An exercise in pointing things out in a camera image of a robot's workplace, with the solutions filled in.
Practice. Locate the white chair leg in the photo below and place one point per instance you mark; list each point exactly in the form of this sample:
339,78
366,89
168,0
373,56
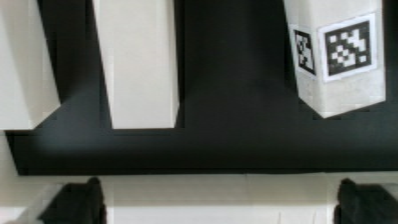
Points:
335,37

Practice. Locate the white front rail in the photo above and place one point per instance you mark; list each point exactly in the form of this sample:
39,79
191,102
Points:
188,199

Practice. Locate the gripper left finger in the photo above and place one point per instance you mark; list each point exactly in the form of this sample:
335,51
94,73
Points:
76,206

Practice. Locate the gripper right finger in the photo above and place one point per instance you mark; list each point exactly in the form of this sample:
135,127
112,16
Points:
366,203

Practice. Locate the white chair backrest frame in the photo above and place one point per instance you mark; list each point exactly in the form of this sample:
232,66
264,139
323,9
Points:
136,45

